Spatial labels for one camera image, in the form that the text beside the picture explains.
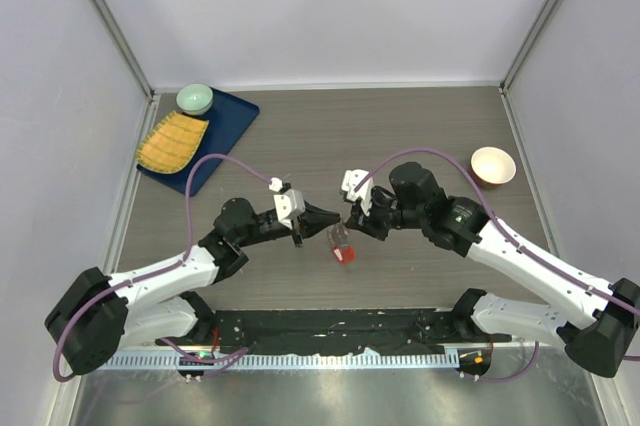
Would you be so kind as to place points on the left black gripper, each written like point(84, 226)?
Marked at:
point(312, 220)

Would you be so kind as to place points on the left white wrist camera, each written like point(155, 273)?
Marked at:
point(288, 202)

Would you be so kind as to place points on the blue tray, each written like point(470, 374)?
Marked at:
point(229, 118)

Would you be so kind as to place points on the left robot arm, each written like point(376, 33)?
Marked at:
point(101, 314)

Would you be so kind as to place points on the grey keyring holder red handle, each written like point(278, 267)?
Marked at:
point(340, 246)

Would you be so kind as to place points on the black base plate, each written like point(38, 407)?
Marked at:
point(335, 332)

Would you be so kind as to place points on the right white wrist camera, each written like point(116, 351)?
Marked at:
point(356, 189)

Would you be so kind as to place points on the aluminium frame post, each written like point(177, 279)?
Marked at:
point(123, 47)
point(532, 37)

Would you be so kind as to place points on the yellow woven mat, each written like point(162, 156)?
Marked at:
point(171, 144)

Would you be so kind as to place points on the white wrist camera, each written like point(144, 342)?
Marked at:
point(356, 189)
point(288, 202)

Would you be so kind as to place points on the left aluminium frame post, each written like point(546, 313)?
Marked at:
point(123, 47)

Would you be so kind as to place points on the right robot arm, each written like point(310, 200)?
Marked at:
point(591, 319)

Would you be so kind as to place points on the slotted cable duct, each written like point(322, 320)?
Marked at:
point(138, 360)

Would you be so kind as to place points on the right aluminium frame post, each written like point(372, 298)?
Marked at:
point(532, 37)

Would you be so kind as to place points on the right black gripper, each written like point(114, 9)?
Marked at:
point(369, 223)

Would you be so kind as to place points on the green ceramic bowl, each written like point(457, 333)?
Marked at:
point(195, 99)

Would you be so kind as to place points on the white brown bowl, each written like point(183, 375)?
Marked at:
point(492, 167)

